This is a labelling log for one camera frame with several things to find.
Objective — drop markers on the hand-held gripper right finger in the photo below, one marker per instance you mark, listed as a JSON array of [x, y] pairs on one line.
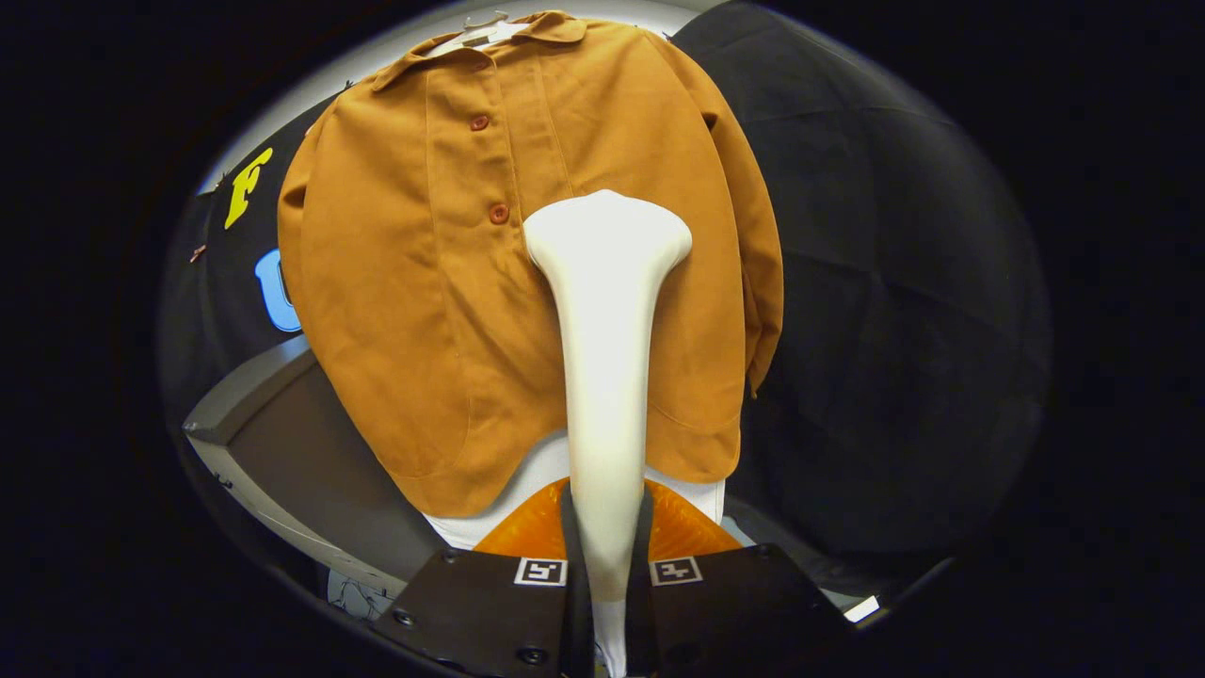
[[638, 589]]

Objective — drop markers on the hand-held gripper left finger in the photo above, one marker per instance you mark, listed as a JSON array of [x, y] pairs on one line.
[[578, 584]]

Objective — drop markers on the orange button shirt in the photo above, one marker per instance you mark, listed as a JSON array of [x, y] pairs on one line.
[[405, 311]]

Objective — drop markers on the grey cabinet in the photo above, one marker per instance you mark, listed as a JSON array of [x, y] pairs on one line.
[[311, 471]]

